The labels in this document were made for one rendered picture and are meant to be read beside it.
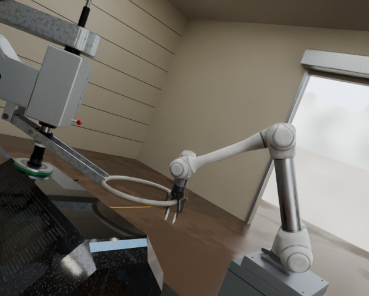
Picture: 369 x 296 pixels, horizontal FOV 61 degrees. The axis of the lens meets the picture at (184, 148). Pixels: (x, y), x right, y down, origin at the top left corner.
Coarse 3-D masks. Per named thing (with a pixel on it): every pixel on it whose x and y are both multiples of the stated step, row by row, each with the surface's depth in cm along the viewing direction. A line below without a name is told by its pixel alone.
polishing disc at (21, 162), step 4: (16, 160) 184; (20, 160) 186; (24, 160) 189; (28, 160) 192; (16, 164) 180; (20, 164) 179; (24, 164) 182; (28, 164) 184; (44, 164) 196; (48, 164) 199; (24, 168) 179; (28, 168) 179; (32, 168) 181; (36, 168) 184; (40, 168) 186; (44, 168) 189; (48, 168) 192; (52, 168) 195; (40, 172) 182; (44, 172) 184; (48, 172) 187
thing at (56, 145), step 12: (12, 120) 180; (24, 120) 191; (36, 132) 181; (48, 144) 182; (60, 144) 194; (60, 156) 183; (72, 156) 184; (84, 168) 185; (96, 168) 196; (96, 180) 186
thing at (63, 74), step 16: (48, 48) 172; (48, 64) 173; (64, 64) 173; (80, 64) 174; (48, 80) 174; (64, 80) 174; (80, 80) 185; (32, 96) 174; (48, 96) 175; (64, 96) 175; (32, 112) 175; (48, 112) 176; (64, 112) 177
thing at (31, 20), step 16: (0, 0) 168; (0, 16) 169; (16, 16) 169; (32, 16) 170; (48, 16) 170; (32, 32) 176; (48, 32) 171; (64, 32) 172; (80, 32) 172; (80, 48) 174; (96, 48) 182
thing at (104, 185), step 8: (112, 176) 202; (120, 176) 209; (104, 184) 179; (152, 184) 215; (112, 192) 173; (120, 192) 172; (128, 200) 170; (136, 200) 170; (144, 200) 171; (152, 200) 173; (176, 200) 188
